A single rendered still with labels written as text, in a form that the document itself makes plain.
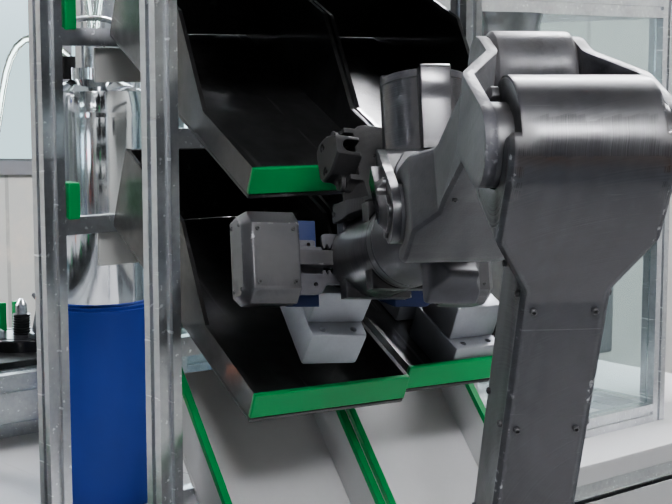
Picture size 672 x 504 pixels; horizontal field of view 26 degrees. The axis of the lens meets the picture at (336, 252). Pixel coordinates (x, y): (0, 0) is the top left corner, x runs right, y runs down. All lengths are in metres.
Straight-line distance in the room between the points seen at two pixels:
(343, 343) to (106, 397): 0.91
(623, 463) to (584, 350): 1.63
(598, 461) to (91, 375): 0.77
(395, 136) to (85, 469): 1.13
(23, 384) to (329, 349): 1.37
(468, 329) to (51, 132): 0.38
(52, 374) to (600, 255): 0.74
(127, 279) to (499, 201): 1.37
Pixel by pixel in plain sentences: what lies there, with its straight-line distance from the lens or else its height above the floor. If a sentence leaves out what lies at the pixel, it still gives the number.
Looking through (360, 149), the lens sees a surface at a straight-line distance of 0.97.
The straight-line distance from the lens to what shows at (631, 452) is 2.28.
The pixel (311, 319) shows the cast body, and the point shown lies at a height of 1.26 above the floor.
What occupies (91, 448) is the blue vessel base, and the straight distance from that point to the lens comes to 1.95.
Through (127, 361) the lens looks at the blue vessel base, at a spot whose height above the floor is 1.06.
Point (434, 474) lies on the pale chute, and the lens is 1.27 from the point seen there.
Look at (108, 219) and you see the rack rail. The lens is 1.28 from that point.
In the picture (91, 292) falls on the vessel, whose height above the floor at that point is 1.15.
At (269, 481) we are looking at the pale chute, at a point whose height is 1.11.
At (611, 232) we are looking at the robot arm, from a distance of 0.60.
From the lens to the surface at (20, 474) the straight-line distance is 2.17.
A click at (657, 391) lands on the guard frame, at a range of 2.48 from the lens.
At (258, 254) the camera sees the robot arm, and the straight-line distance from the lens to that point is 0.95.
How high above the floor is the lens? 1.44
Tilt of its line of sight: 7 degrees down
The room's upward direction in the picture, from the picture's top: straight up
